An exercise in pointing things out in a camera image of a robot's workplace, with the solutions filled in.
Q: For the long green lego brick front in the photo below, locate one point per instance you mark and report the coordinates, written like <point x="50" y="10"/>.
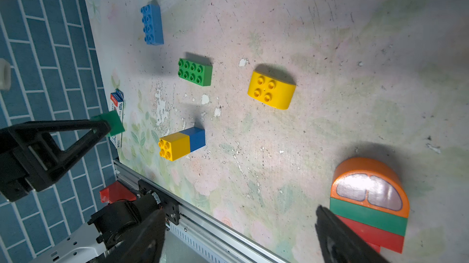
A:
<point x="375" y="218"/>

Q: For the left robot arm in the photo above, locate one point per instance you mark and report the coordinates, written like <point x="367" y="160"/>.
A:
<point x="81" y="246"/>

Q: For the yellow rounded lego brick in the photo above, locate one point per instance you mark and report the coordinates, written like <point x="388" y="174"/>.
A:
<point x="270" y="91"/>

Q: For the orange round lego piece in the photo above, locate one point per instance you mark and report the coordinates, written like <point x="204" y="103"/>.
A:
<point x="372" y="184"/>

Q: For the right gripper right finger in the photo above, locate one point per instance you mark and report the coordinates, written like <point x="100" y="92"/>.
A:
<point x="339" y="244"/>

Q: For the red blue lego piece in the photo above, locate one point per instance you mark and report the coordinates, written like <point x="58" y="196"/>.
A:
<point x="117" y="100"/>

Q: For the white slotted cable duct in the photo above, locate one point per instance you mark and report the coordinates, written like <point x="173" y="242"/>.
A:
<point x="208" y="250"/>

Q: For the long green lego brick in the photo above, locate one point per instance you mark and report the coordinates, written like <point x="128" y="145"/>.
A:
<point x="375" y="218"/>
<point x="194" y="72"/>
<point x="114" y="121"/>

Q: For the small blue lego brick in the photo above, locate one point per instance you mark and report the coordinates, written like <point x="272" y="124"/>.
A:
<point x="196" y="137"/>

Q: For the long green lego brick back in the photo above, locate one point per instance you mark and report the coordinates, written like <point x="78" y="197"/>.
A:
<point x="194" y="72"/>

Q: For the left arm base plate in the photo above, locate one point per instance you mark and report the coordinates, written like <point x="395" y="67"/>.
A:
<point x="167" y="203"/>

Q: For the long red lego brick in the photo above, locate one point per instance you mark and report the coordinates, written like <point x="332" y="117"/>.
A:
<point x="375" y="236"/>

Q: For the small yellow lego brick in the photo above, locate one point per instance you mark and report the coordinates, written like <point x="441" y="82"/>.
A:
<point x="174" y="146"/>

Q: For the long blue lego brick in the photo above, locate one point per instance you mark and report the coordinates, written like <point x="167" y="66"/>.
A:
<point x="151" y="18"/>

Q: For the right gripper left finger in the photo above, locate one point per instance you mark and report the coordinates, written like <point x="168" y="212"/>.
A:
<point x="127" y="237"/>

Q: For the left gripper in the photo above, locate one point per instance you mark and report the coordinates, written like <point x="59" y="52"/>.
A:
<point x="37" y="154"/>

